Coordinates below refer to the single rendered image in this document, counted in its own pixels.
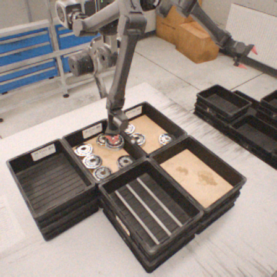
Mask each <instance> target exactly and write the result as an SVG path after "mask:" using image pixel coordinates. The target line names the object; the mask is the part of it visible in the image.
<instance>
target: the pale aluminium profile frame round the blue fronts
mask: <svg viewBox="0 0 277 277"><path fill-rule="evenodd" d="M24 3H25V8H26V11H27V15H28V19H29V22H30V23H33V17H32V13H31V10H30V5H29V3H28V0H24ZM44 4H45V9H46V15H47V18H48V22H49V23H50V27H49V28H50V32H51V34H49V35H50V37H52V41H53V46H54V51H53V53H49V54H44V55H42V56H37V57H35V58H30V59H26V60H23V61H19V62H16V63H13V64H9V65H6V66H2V67H0V72H4V71H7V70H12V69H16V68H19V67H22V66H26V65H29V64H33V63H36V62H40V61H44V60H47V59H51V58H55V57H56V60H57V62H56V66H57V68H58V69H59V70H58V74H59V75H57V76H52V77H49V78H48V79H45V80H42V81H39V82H35V83H32V84H30V85H26V86H24V87H20V88H17V89H15V90H11V91H9V92H3V93H2V94H0V100H1V99H3V98H7V97H9V96H12V95H16V94H18V93H21V92H24V91H27V90H30V89H33V88H36V87H39V86H42V85H45V84H47V83H51V82H54V81H55V82H56V83H57V84H58V85H59V86H60V87H59V88H57V89H54V90H51V91H49V92H46V93H42V94H40V95H37V96H34V97H31V98H28V99H26V100H22V101H20V102H18V103H14V104H11V105H9V106H6V107H3V108H0V114H1V113H4V112H6V111H10V110H12V109H15V108H18V107H20V106H23V105H25V104H29V103H31V102H34V101H37V100H40V99H42V98H46V97H48V96H51V95H54V94H57V93H59V92H64V94H65V95H63V97H64V98H68V97H69V95H68V94H67V89H70V88H73V87H76V86H78V85H81V84H84V83H87V82H90V81H92V80H94V79H95V78H94V76H91V77H88V78H85V79H83V80H79V81H77V82H74V83H70V84H66V79H67V77H69V76H71V75H73V74H72V72H71V71H68V72H66V73H64V71H63V68H62V67H63V65H62V61H61V57H60V56H61V55H64V54H67V53H71V52H74V51H78V50H81V49H85V47H86V46H89V45H90V43H91V42H88V43H84V44H81V45H77V46H73V47H70V48H67V49H62V50H60V49H59V47H58V41H57V38H56V36H57V34H56V32H55V28H54V23H53V17H52V14H51V8H50V5H49V0H44ZM51 22H52V24H51ZM52 25H53V26H52ZM115 68H116V66H115V67H114V69H113V70H110V71H106V72H102V73H101V75H102V77H104V76H106V75H109V74H113V73H114V71H115Z"/></svg>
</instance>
